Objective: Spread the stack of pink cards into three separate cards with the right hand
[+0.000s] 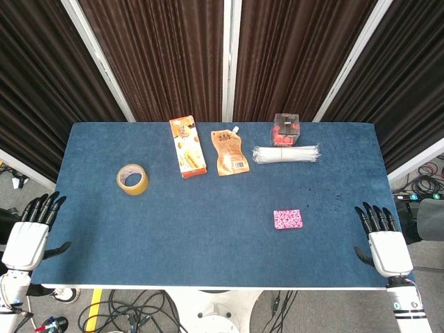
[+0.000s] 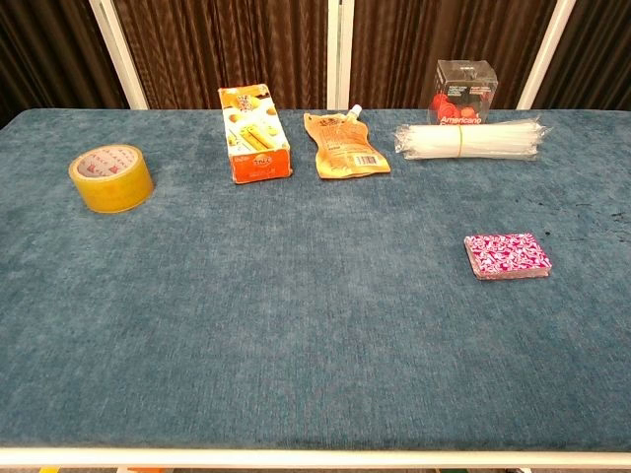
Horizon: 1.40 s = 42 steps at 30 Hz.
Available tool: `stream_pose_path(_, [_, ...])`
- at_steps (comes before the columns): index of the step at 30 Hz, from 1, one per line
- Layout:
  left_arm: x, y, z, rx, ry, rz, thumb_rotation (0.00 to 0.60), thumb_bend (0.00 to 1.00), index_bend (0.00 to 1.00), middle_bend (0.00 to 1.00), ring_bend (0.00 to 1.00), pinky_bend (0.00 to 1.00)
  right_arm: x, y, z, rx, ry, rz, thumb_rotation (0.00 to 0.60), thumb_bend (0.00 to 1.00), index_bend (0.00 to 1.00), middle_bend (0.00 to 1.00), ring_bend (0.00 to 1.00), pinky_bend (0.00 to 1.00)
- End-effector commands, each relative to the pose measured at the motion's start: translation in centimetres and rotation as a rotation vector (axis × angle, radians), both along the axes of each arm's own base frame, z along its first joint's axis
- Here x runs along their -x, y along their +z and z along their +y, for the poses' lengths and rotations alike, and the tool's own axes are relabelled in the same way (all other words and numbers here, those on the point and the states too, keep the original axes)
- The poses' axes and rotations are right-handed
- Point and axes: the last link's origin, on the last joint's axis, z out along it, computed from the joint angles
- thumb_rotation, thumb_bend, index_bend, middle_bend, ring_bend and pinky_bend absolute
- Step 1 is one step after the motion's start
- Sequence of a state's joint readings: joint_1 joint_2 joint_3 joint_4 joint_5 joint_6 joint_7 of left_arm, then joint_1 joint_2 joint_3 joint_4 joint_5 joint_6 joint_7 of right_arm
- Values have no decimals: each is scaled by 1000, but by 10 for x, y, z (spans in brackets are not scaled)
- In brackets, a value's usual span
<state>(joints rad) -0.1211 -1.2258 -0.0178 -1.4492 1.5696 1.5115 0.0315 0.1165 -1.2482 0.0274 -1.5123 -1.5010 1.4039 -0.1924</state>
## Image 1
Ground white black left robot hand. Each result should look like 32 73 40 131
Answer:
1 191 72 272

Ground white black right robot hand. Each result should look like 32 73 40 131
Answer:
354 201 414 278

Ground pink patterned block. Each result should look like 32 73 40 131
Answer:
273 209 304 230

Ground black power strip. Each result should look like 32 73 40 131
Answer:
393 193 444 203

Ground bunch of coloured markers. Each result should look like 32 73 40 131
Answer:
34 316 69 333

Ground yellow floor tape strip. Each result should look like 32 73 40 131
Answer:
85 288 104 330

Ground brown packing tape roll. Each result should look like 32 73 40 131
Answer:
116 163 151 196

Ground bundle of clear straws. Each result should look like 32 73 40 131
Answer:
252 144 323 164

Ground blue felt table cover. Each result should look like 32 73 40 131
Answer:
30 121 416 288

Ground dark brown pleated curtain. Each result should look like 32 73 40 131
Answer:
322 0 444 174
0 0 128 183
232 0 377 122
78 0 225 122

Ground clear box with red items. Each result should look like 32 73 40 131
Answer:
271 112 301 148

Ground orange biscuit box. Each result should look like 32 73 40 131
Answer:
169 115 208 179

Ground orange spout drink pouch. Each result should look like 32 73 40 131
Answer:
210 125 250 177

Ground white partition frame rail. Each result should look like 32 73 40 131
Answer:
386 137 444 183
0 148 56 194

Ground coiled black cables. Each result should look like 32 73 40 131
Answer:
395 162 444 196

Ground black cable with inline box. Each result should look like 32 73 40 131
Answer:
262 290 313 333

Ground tangle of black floor cables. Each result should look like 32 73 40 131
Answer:
78 289 183 333

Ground white table pedestal base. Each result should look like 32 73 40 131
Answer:
166 287 264 333

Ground white partition frame post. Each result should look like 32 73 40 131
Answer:
221 0 243 122
311 0 395 122
60 0 136 122

